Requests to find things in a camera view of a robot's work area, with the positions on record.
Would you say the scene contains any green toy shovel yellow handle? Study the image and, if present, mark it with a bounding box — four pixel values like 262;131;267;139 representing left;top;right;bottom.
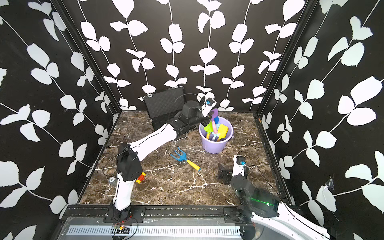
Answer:
204;122;214;140

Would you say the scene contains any purple toy shovel pink handle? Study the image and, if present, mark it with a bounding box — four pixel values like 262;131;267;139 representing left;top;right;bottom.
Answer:
210;109;219;134

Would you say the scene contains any blue toy rake yellow handle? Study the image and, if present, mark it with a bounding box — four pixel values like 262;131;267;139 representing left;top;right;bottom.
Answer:
171;147;201;172

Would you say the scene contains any light blue toy shovel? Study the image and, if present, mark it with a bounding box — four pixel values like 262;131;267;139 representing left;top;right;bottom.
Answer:
212;123;221;142

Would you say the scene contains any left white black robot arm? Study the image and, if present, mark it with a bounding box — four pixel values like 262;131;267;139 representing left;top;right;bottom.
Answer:
112;98;217;212

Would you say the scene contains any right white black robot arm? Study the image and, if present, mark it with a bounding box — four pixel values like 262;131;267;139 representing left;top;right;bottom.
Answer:
219;156;336;240

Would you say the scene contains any purple plastic bucket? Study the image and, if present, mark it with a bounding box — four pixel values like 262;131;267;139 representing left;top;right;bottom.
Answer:
198;117;234;154

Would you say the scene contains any open black foam case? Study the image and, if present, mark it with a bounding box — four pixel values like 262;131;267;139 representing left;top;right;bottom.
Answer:
143;86;185;131

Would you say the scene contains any yellow red toy truck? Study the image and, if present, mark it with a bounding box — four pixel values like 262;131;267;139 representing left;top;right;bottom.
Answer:
136;172;146;184

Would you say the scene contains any small clear glass jar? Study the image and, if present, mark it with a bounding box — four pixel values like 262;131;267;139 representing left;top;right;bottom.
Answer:
109;177;118;187

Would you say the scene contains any white perforated strip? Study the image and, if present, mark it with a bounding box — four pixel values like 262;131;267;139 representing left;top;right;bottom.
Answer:
65;226;241;238

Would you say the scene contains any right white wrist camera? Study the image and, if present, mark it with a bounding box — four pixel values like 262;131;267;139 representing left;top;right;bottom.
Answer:
232;155;246;177

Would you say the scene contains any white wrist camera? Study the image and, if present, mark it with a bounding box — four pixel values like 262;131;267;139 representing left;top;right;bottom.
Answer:
202;98;217;117
232;155;246;177

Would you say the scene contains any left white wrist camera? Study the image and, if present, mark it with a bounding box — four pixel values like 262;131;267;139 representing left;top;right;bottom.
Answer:
202;98;217;117

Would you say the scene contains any black front mounting rail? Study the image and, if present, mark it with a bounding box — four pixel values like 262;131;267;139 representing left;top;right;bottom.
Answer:
58;205;251;227

